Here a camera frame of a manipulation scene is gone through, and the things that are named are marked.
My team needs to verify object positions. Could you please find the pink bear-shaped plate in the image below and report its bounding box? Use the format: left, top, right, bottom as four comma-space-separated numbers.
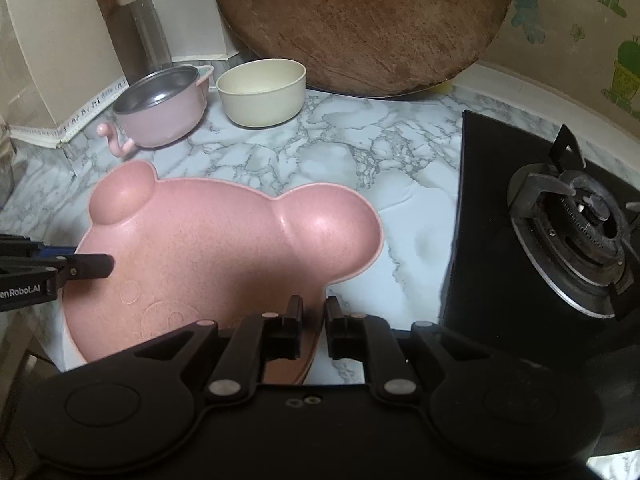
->
62, 160, 384, 384

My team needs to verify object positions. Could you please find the pink steel-lined pot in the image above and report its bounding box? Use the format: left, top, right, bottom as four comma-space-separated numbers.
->
96, 65, 214, 158

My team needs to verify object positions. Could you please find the cream plastic bowl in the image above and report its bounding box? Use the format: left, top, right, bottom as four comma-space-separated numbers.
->
216, 58, 307, 128

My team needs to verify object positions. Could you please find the black gas stove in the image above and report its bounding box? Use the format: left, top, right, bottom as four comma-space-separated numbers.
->
439, 111, 639, 455

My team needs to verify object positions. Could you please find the stove burner grate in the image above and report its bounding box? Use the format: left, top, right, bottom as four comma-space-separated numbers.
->
508, 126, 639, 318

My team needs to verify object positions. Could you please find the round wooden cutting board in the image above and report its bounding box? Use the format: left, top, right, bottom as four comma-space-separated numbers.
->
216, 0, 511, 98

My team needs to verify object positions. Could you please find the cleaver with wooden handle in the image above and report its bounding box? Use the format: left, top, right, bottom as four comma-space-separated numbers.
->
96, 0, 171, 84

